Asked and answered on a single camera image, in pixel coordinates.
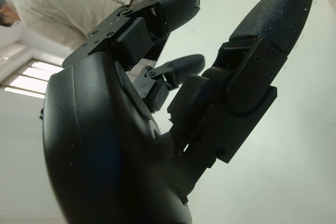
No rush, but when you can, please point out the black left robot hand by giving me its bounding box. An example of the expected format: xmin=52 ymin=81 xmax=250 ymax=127
xmin=39 ymin=0 xmax=314 ymax=224

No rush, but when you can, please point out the bright window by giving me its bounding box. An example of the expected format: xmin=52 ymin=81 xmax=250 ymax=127
xmin=0 ymin=57 xmax=65 ymax=100

